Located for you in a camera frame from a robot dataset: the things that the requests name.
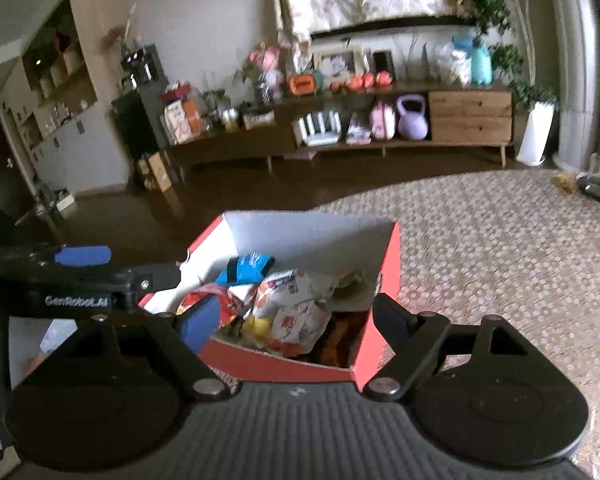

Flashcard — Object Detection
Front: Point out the white red printed snack bag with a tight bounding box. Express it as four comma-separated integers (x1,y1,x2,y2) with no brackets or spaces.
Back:
252,269,332,322

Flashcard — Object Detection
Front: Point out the red cardboard box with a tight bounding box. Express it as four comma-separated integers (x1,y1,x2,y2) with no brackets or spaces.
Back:
137,210,402,393

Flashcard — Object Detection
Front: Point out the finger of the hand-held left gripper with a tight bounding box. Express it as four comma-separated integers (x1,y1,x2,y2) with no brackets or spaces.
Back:
110,261,182,294
0,245,113,278

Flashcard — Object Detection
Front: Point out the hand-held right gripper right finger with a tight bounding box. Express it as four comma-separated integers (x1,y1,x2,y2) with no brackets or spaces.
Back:
361,293,537,402

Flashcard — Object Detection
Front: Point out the white router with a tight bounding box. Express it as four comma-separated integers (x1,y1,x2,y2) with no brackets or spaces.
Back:
292,109,342,147

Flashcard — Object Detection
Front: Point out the pink flower bouquet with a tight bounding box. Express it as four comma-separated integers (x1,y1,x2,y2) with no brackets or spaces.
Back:
234,44,286,104

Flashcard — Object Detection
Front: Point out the wooden wall shelf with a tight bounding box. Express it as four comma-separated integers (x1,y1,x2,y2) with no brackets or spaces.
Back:
21,0,102,112

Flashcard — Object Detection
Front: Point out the black speaker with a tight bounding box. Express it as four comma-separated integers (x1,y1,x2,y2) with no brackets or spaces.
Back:
371,49,396,81

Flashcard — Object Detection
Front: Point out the clear plastic bag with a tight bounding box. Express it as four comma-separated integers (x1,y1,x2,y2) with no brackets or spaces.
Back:
429,42,474,86

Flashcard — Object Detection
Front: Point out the white photo frame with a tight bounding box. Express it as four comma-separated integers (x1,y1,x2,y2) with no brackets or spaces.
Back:
312,45,364,84

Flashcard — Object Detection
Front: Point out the blue spouted pouch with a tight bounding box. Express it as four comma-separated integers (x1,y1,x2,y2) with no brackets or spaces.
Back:
214,252,276,287

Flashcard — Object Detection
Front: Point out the orange toy box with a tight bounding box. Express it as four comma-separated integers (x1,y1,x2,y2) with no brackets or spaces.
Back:
286,73,319,97

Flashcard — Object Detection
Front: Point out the glass jar with tray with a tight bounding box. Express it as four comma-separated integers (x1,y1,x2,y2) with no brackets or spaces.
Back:
575,172,600,198

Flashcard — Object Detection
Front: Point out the black cabinet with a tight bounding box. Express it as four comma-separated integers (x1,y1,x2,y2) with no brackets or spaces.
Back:
110,44,174,194

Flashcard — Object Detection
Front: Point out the wooden TV cabinet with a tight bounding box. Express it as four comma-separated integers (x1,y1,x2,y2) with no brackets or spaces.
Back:
166,86,517,172

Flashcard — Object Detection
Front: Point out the orange red chip bag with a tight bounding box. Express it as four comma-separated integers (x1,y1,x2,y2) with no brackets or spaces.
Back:
180,284,247,329

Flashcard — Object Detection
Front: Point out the grey standing air conditioner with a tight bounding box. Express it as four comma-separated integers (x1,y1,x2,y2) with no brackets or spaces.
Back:
544,0,600,172

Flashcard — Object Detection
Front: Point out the white pink snack packet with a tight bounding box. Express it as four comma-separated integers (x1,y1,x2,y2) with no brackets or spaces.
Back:
269,299,334,357

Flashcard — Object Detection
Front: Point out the orange white carton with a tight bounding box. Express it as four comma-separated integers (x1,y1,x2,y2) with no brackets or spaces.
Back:
163,99,204,145

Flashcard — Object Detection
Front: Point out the turquoise spray bottle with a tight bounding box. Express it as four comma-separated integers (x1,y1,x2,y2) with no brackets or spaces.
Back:
452,34,493,86

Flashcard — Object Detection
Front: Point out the small cardboard box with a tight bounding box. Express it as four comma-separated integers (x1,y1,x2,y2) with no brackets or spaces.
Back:
242,109,276,130

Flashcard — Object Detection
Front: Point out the stack of booklets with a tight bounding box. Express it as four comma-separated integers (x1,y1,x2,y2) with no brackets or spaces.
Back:
345,112,373,145

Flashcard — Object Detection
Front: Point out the purple kettlebell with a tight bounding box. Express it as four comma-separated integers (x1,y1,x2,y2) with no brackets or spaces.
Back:
395,94,430,141

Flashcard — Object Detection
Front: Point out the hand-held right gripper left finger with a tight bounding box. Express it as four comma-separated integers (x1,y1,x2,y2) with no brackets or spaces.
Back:
54,293,232,403

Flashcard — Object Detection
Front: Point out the potted green plant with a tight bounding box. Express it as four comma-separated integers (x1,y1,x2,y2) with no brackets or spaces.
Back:
466,0,562,167

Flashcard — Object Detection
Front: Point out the yellow snack packet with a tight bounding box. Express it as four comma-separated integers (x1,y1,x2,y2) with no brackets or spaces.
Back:
241,314,274,347

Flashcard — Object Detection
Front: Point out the red gift box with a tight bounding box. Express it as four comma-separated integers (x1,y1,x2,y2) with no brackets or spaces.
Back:
159,84,194,106

